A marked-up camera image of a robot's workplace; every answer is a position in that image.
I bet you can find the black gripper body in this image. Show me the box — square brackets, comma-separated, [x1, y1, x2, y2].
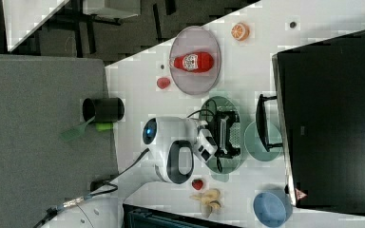
[210, 111, 240, 159]

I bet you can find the green plastic strainer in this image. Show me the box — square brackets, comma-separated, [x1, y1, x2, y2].
[199, 96, 241, 182]

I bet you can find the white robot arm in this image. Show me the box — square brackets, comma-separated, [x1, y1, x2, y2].
[80, 109, 240, 228]

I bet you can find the green mug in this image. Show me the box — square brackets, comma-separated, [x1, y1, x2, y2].
[244, 122, 282, 162]

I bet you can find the small red strawberry toy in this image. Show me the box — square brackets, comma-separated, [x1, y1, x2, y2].
[191, 179, 203, 190]

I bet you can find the red ketchup bottle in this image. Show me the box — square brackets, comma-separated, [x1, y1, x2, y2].
[169, 51, 214, 73]

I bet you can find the large red strawberry toy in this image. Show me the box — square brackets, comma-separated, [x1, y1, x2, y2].
[157, 77, 171, 89]

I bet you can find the yellow banana toy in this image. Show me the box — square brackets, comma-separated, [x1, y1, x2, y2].
[190, 189, 221, 219]

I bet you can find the grey round plate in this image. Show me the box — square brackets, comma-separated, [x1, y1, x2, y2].
[169, 27, 221, 95]

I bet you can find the blue cup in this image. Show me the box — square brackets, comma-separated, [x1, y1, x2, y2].
[253, 189, 293, 228]

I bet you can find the orange slice toy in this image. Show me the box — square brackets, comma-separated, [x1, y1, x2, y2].
[231, 23, 250, 41]

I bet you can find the black toaster oven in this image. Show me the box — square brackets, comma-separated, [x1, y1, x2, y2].
[256, 29, 365, 216]

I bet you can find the green spatula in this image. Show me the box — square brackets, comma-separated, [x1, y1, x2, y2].
[60, 117, 113, 142]

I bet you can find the grey partition panel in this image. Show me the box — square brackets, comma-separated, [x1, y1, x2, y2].
[0, 55, 118, 228]

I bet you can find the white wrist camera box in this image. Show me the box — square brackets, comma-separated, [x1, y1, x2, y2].
[194, 129, 218, 163]

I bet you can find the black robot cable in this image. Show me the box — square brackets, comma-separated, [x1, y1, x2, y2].
[32, 98, 222, 228]

